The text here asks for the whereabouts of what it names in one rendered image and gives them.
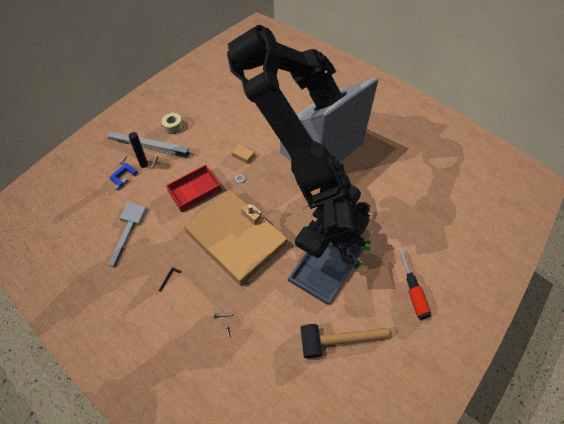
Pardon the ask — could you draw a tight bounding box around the light brown wooden board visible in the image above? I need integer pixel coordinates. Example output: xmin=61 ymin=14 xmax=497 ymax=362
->
xmin=184 ymin=189 xmax=287 ymax=286

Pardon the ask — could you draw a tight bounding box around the black cylinder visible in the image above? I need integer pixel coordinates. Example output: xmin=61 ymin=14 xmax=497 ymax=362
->
xmin=129 ymin=132 xmax=148 ymax=168

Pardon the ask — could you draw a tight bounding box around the red shallow tray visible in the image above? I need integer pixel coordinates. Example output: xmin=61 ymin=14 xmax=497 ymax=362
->
xmin=166 ymin=165 xmax=222 ymax=212

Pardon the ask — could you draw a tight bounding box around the red-handled screwdriver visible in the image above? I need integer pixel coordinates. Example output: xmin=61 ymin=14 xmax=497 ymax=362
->
xmin=399 ymin=250 xmax=431 ymax=320

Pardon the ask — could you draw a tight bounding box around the black rubber mallet with wooden handle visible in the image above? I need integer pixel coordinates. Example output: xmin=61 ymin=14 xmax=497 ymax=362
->
xmin=300 ymin=324 xmax=390 ymax=358

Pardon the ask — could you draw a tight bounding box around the grey metal washer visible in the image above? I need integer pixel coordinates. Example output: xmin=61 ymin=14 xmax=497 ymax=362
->
xmin=234 ymin=174 xmax=246 ymax=184

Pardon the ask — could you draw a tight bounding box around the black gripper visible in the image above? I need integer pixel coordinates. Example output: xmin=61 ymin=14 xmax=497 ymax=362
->
xmin=295 ymin=185 xmax=361 ymax=258

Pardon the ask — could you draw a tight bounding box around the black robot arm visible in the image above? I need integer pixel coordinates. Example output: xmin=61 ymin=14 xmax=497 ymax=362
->
xmin=227 ymin=25 xmax=370 ymax=243

